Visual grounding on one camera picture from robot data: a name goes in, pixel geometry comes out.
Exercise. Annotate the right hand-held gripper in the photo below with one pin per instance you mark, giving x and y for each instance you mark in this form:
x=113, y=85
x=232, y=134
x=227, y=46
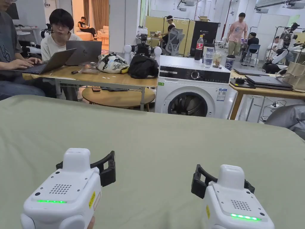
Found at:
x=236, y=207

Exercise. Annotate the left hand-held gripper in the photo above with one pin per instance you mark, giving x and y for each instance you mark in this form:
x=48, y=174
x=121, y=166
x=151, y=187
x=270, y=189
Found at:
x=59, y=210

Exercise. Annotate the person's left hand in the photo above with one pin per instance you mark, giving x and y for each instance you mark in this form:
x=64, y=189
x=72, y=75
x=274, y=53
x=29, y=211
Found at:
x=92, y=222

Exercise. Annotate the bed with pale green sheet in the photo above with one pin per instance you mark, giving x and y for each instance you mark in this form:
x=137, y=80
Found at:
x=152, y=148

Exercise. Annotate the grey striped fabric bundle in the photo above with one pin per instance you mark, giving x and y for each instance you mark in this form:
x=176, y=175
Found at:
x=288, y=119

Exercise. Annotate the white washing machine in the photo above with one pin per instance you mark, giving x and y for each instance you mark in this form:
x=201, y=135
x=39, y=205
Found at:
x=193, y=93

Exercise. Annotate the black and white robot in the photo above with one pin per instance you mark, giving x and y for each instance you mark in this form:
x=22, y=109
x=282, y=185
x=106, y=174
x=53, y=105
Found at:
x=143, y=47

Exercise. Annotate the beige sofa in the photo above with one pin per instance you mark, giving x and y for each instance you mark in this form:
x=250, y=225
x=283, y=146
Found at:
x=104, y=29

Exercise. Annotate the white humanoid robot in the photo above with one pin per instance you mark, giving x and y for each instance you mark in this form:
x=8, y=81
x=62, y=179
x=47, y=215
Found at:
x=287, y=45

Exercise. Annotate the tall black cabinet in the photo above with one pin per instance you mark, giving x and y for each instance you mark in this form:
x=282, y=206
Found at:
x=209, y=31

